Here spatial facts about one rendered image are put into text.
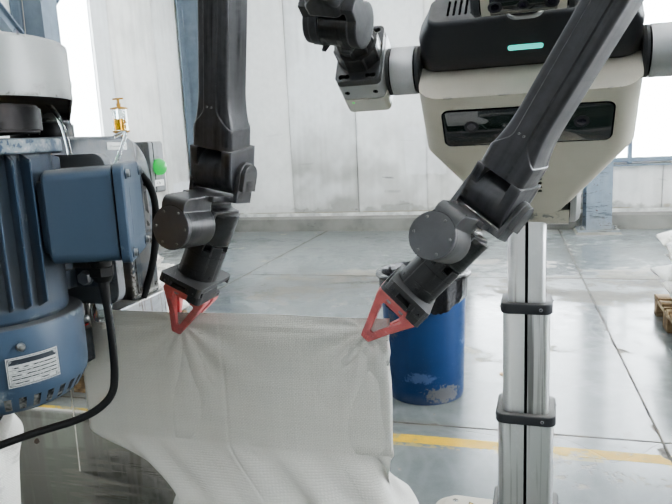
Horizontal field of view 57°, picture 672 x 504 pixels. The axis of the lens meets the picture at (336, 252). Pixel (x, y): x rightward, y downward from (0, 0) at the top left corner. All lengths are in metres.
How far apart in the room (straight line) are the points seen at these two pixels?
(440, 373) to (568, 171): 2.01
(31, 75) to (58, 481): 1.22
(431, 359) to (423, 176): 5.98
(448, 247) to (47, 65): 0.44
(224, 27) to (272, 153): 8.64
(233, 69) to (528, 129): 0.37
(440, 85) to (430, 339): 2.02
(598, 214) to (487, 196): 7.72
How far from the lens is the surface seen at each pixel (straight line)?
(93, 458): 1.59
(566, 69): 0.73
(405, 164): 8.92
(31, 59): 0.61
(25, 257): 0.61
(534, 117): 0.74
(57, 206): 0.61
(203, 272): 0.89
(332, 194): 9.19
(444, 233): 0.71
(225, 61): 0.82
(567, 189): 1.31
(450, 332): 3.11
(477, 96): 1.16
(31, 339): 0.62
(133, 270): 1.10
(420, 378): 3.15
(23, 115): 0.63
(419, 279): 0.79
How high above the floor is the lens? 1.32
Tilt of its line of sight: 10 degrees down
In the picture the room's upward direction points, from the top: 3 degrees counter-clockwise
